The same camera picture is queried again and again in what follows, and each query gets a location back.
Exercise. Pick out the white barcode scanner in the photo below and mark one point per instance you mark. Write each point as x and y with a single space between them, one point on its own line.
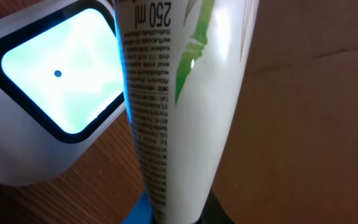
61 86

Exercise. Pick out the white cream tube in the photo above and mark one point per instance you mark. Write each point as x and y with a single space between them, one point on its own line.
183 64

